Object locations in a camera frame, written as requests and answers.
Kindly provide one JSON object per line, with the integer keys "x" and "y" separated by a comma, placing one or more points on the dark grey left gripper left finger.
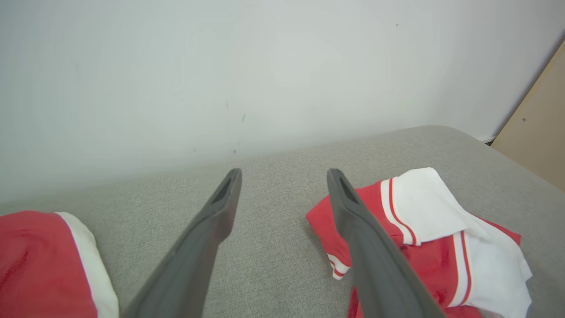
{"x": 190, "y": 265}

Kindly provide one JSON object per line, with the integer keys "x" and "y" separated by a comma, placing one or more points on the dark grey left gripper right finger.
{"x": 379, "y": 274}

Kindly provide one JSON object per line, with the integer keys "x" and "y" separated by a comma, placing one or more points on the red and white jersey shirt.
{"x": 441, "y": 260}

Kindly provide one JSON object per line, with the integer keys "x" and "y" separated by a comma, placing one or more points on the red shorts with white stripe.
{"x": 39, "y": 265}

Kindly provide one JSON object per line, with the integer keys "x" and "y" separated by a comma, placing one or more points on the white baseboard strip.
{"x": 487, "y": 139}

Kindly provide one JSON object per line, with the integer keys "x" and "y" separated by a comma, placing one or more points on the beige wooden board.
{"x": 538, "y": 132}

